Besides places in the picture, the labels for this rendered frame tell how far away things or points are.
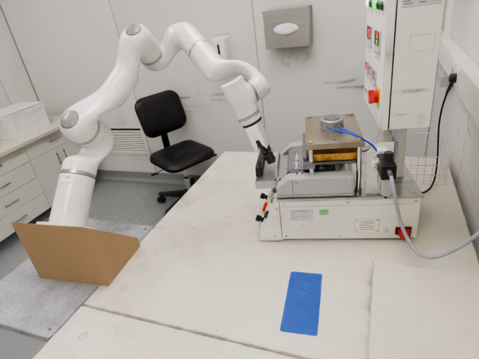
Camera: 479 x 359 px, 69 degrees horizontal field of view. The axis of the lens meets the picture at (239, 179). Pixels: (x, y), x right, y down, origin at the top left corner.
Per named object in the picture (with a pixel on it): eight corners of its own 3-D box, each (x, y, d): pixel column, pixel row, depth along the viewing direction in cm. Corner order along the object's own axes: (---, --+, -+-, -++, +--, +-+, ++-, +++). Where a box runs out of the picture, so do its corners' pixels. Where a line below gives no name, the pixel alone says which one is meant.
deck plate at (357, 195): (397, 152, 139) (397, 149, 139) (423, 197, 109) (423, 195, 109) (281, 158, 148) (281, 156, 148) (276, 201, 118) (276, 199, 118)
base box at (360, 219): (393, 189, 147) (396, 152, 139) (419, 247, 114) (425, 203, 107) (266, 194, 158) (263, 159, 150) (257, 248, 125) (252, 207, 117)
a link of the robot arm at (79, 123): (97, 156, 132) (69, 140, 117) (75, 142, 136) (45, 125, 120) (170, 50, 138) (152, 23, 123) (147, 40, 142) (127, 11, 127)
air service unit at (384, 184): (385, 181, 111) (388, 137, 104) (396, 206, 99) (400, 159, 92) (368, 181, 112) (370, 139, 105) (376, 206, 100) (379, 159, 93)
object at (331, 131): (371, 134, 134) (372, 102, 128) (388, 172, 107) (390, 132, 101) (306, 139, 138) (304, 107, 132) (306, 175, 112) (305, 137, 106)
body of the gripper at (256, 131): (243, 118, 130) (256, 144, 134) (239, 128, 121) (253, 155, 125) (261, 110, 127) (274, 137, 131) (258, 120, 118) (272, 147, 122)
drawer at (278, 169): (336, 159, 138) (336, 142, 134) (341, 187, 119) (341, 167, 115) (261, 164, 144) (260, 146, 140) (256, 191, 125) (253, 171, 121)
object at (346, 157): (353, 139, 132) (353, 115, 128) (361, 165, 113) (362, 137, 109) (306, 142, 136) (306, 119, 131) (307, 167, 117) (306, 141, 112)
